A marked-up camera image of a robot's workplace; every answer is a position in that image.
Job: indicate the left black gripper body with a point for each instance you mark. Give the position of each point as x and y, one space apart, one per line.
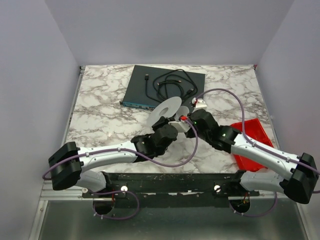
159 122

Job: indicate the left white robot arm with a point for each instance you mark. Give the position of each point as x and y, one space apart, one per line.
73 166

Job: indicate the grey cable spool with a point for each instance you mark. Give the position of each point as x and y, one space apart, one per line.
171 107

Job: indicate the dark network switch box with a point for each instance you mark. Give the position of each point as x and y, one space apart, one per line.
150 86

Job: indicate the aluminium frame rail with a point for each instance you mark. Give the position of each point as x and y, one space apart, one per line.
47 192

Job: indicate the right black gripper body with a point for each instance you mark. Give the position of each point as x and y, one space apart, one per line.
194 116

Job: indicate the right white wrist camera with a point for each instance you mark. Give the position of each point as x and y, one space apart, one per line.
198 104

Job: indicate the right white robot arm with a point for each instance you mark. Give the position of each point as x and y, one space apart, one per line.
294 175

